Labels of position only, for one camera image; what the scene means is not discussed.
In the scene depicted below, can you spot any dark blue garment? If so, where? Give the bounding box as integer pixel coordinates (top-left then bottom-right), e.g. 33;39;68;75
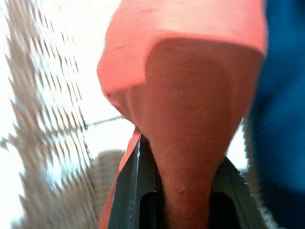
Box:
247;0;305;229

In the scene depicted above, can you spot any orange garment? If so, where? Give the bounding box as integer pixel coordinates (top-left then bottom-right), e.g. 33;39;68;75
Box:
96;0;268;229

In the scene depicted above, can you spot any pale woven basket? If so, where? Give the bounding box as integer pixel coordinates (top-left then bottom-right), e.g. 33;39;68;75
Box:
0;0;134;229

